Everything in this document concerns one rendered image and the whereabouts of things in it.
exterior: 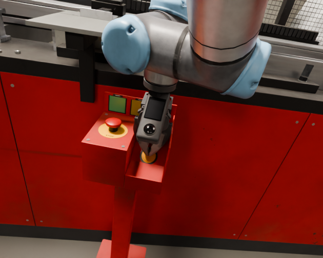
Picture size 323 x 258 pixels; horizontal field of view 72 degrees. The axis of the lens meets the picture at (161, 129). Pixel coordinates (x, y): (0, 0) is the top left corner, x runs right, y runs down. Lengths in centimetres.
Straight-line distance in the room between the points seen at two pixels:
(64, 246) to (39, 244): 11
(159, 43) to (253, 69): 12
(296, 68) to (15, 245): 139
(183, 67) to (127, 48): 8
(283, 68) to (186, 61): 64
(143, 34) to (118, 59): 5
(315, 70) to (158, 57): 74
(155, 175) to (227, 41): 40
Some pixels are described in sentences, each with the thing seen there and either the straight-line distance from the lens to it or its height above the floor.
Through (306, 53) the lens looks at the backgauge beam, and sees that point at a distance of 124.
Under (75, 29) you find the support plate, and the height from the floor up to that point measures 100.
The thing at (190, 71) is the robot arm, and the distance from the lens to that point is 30.
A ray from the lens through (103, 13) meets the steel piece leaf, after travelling 70.
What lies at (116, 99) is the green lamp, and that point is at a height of 83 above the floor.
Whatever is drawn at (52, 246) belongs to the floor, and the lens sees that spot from 129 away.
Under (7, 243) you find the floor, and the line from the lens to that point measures 136.
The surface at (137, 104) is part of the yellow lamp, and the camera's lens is 61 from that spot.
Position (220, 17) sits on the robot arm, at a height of 108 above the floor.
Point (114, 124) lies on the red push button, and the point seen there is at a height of 81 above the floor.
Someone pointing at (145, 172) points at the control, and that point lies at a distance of 56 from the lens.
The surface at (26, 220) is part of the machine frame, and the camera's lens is 122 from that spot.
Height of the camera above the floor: 109
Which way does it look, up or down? 32 degrees down
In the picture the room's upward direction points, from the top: 10 degrees clockwise
